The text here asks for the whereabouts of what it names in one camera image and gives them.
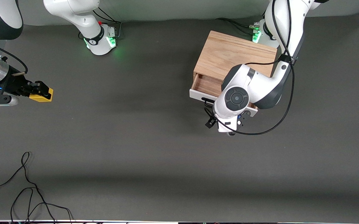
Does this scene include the yellow cube block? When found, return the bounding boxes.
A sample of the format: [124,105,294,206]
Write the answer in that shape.
[29,88,54,102]

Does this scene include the white-front drawer with black handle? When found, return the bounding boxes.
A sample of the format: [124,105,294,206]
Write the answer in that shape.
[189,73,258,117]

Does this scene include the wooden drawer cabinet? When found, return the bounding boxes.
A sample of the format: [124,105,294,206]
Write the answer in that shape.
[193,30,278,94]

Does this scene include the dark grey table mat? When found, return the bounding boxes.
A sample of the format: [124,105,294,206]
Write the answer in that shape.
[0,14,359,222]

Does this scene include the thin black loose cable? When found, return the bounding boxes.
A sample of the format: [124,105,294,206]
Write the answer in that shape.
[0,152,40,208]
[10,187,74,223]

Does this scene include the black left arm base cables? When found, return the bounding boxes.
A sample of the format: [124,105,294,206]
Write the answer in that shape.
[215,17,261,36]

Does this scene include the black arm base cables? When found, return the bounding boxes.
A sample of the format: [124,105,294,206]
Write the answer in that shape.
[215,17,261,36]
[78,6,122,40]

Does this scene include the black right arm base cables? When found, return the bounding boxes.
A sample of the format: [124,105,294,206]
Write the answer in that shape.
[78,6,122,40]

